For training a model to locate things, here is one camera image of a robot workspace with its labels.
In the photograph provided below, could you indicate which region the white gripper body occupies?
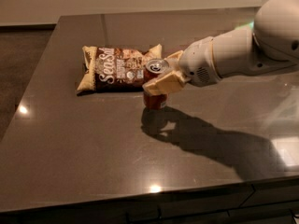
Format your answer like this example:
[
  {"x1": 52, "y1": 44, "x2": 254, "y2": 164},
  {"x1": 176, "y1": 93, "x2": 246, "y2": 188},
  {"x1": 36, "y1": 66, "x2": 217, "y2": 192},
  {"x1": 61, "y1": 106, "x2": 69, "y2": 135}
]
[{"x1": 178, "y1": 36, "x2": 221, "y2": 87}]

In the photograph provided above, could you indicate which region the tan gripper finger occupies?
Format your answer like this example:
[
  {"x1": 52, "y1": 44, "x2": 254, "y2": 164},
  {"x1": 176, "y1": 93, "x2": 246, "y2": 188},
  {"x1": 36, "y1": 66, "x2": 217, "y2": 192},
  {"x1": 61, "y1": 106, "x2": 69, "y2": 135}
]
[
  {"x1": 165, "y1": 50, "x2": 183, "y2": 69},
  {"x1": 143, "y1": 70, "x2": 190, "y2": 96}
]

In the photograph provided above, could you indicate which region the red coke can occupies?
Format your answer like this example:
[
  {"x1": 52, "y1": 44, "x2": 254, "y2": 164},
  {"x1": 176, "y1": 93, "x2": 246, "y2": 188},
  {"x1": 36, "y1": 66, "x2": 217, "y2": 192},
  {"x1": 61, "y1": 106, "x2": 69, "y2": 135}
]
[{"x1": 142, "y1": 58, "x2": 171, "y2": 111}]

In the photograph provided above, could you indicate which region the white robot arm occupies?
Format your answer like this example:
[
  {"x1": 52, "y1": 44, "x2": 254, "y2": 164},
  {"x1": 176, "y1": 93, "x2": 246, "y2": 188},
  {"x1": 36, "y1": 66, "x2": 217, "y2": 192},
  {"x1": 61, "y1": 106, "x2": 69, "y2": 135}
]
[{"x1": 143, "y1": 0, "x2": 299, "y2": 96}]

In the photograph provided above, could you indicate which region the brown sea salt chip bag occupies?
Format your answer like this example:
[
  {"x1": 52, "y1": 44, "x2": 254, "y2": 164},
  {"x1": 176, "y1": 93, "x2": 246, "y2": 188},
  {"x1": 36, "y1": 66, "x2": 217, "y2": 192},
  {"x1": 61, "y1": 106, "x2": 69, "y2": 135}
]
[{"x1": 77, "y1": 44, "x2": 162, "y2": 91}]

